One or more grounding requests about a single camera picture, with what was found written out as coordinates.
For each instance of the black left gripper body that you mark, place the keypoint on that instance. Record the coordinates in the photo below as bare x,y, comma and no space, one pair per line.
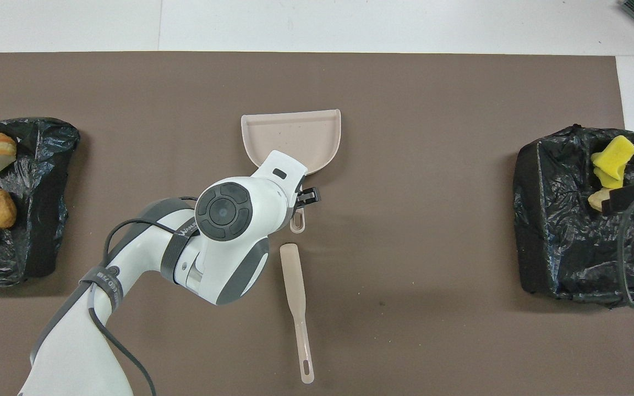
307,197

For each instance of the thin yellow sponge piece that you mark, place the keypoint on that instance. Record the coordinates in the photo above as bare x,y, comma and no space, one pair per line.
606,178

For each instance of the rounded beige foam chunk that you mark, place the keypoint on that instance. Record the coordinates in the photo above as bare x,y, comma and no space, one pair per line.
596,199

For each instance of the large yellow sponge piece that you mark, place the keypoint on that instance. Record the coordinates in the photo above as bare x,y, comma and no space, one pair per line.
615,154

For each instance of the beige plastic dustpan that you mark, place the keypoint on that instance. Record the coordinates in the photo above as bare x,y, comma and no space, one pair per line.
295,135

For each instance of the beige hand brush black bristles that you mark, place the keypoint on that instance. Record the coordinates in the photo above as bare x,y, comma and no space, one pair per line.
293,275

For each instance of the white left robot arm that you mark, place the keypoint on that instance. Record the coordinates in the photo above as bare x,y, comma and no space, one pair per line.
75,352

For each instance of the bin with black bag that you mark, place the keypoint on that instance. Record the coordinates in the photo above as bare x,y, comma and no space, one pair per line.
559,220
36,165

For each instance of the brown table mat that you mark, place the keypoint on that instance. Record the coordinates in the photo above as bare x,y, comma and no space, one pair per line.
432,110

